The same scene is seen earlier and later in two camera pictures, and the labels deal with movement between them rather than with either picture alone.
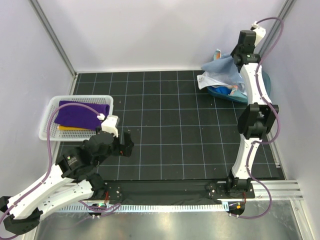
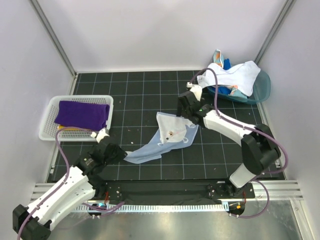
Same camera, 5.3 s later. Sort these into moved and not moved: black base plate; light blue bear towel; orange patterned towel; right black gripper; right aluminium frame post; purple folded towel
Moved: light blue bear towel; right black gripper
Not moved: orange patterned towel; right aluminium frame post; purple folded towel; black base plate
